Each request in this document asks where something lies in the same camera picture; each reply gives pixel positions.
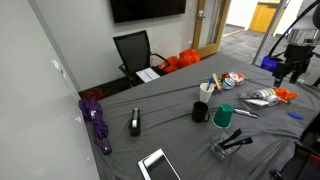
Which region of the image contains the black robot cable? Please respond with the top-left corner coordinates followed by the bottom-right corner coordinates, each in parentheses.
top-left (268, 0), bottom-right (320, 58)

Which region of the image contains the blue pen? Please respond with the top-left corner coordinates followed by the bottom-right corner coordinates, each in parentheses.
top-left (205, 77), bottom-right (215, 92)

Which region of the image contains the grey tablecloth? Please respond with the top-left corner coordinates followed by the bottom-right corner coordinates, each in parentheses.
top-left (84, 53), bottom-right (320, 180)

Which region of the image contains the silver plastic bag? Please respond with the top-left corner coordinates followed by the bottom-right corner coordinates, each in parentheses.
top-left (237, 87), bottom-right (283, 110)

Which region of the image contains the white paper cup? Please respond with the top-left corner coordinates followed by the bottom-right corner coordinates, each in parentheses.
top-left (199, 82), bottom-right (215, 104)

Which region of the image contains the blue plastic bin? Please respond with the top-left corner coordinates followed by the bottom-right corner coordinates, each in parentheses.
top-left (259, 54), bottom-right (284, 73)

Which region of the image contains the purple folded umbrella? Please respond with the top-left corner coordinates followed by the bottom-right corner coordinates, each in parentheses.
top-left (78, 97), bottom-right (113, 156)

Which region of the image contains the white framed black tablet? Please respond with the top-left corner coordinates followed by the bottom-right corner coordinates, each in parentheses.
top-left (137, 148), bottom-right (182, 180)

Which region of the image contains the clear tray with coloured ribbons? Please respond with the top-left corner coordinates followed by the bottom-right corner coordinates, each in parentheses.
top-left (217, 71), bottom-right (247, 92)

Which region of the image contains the small blue marker cap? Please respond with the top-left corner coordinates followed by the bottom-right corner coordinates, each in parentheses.
top-left (287, 111), bottom-right (305, 121)

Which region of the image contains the black stand with red trim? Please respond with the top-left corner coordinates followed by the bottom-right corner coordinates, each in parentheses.
top-left (269, 141), bottom-right (320, 180)

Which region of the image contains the blue and white ribbon spool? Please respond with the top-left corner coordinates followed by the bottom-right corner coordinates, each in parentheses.
top-left (221, 78), bottom-right (236, 91)

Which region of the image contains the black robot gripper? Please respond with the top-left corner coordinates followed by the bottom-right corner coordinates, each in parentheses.
top-left (272, 44), bottom-right (316, 89)

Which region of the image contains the wooden framed glass door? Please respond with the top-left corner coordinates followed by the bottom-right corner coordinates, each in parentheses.
top-left (192, 0), bottom-right (232, 59)

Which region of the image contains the black mug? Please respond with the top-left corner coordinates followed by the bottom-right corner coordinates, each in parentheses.
top-left (191, 101), bottom-right (211, 124)

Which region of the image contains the white printed paper sheet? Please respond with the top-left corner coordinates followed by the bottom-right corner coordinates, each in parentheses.
top-left (135, 67), bottom-right (161, 84)

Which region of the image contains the clear acrylic organizer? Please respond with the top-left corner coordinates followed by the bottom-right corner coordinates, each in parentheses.
top-left (209, 128), bottom-right (245, 162)

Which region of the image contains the grey metal pole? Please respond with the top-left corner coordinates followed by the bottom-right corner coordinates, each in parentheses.
top-left (251, 0), bottom-right (291, 66)

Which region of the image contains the small orange plastic bag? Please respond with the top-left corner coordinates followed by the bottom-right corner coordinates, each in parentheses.
top-left (159, 55), bottom-right (181, 75)

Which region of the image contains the orange crumpled plastic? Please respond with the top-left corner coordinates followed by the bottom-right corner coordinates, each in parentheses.
top-left (274, 87), bottom-right (300, 102)

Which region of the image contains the wooden block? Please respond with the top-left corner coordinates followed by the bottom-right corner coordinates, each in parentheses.
top-left (212, 73), bottom-right (224, 91)

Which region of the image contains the white packet in clear sleeve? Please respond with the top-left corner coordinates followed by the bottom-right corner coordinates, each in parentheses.
top-left (244, 98), bottom-right (271, 108)

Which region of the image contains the black wall television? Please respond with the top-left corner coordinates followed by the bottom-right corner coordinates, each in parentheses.
top-left (109, 0), bottom-right (187, 24)

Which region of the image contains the black mesh office chair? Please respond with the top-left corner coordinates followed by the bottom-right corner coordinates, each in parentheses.
top-left (112, 29), bottom-right (171, 89)

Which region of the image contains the large orange plastic bag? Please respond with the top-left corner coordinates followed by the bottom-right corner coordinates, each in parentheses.
top-left (178, 48), bottom-right (202, 70)

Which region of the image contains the green plastic cup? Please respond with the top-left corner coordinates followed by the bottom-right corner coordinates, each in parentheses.
top-left (211, 103), bottom-right (234, 129)

